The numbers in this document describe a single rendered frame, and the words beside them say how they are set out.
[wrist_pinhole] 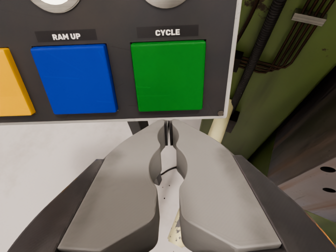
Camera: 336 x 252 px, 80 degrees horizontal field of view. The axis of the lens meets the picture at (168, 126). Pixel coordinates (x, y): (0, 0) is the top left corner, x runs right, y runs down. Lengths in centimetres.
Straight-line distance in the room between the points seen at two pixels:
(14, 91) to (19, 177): 127
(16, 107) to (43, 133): 129
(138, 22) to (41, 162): 134
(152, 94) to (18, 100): 15
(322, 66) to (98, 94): 48
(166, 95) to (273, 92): 45
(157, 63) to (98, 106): 8
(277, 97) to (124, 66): 50
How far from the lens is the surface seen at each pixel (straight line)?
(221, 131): 62
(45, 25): 25
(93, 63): 23
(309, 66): 57
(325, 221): 87
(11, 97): 29
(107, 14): 22
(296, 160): 62
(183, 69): 22
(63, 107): 26
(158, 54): 21
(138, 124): 53
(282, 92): 64
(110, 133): 138
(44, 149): 152
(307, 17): 49
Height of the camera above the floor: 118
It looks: 61 degrees down
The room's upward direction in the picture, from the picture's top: 4 degrees counter-clockwise
